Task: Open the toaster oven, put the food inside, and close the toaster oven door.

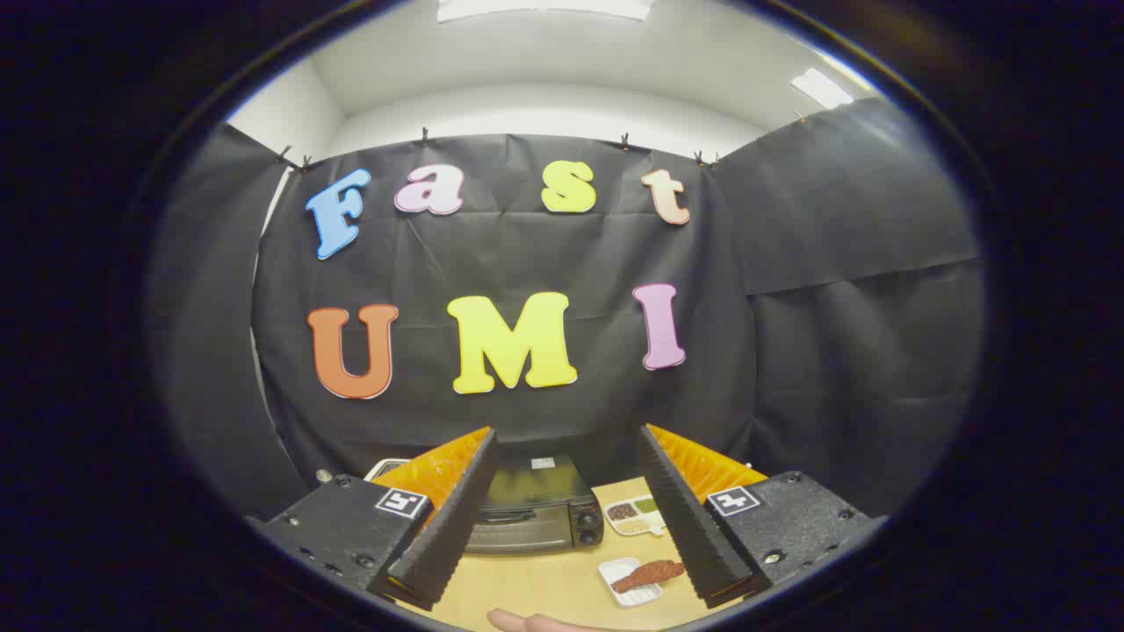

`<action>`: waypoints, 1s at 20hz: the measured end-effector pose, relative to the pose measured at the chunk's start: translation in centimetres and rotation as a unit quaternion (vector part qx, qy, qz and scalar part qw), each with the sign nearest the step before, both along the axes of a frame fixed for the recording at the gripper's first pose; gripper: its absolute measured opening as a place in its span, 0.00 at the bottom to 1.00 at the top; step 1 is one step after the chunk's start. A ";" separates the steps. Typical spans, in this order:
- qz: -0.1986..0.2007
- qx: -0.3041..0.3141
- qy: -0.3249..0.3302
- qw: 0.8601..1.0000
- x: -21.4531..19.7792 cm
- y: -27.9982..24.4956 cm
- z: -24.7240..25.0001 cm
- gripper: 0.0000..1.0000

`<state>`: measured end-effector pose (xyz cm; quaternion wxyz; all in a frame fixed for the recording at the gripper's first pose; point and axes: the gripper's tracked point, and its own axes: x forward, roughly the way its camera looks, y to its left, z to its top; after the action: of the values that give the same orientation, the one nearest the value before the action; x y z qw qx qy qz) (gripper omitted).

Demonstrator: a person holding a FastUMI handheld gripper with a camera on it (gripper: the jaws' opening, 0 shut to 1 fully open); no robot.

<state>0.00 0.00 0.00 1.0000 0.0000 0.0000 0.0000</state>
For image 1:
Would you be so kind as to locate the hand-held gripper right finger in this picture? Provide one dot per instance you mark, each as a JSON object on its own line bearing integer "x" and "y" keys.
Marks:
{"x": 680, "y": 518}

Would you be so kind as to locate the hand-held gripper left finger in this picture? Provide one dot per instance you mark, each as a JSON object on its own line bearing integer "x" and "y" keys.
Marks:
{"x": 452, "y": 518}

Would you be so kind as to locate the brown meat steak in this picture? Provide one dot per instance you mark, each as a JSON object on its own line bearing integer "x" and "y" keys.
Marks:
{"x": 648, "y": 575}

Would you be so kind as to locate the black toaster oven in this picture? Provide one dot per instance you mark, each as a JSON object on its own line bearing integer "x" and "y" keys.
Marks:
{"x": 536, "y": 518}

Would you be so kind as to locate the white rectangular tray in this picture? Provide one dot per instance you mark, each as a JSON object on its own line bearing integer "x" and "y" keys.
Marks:
{"x": 634, "y": 597}

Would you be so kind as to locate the white bread toaster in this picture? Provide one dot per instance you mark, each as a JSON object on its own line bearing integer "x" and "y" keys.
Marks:
{"x": 379, "y": 465}

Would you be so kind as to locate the white sectioned plate with grains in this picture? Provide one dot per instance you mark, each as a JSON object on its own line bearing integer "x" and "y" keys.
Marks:
{"x": 634, "y": 518}

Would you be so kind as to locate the ceiling light panel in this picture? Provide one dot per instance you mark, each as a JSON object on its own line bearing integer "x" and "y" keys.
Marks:
{"x": 544, "y": 7}
{"x": 822, "y": 88}

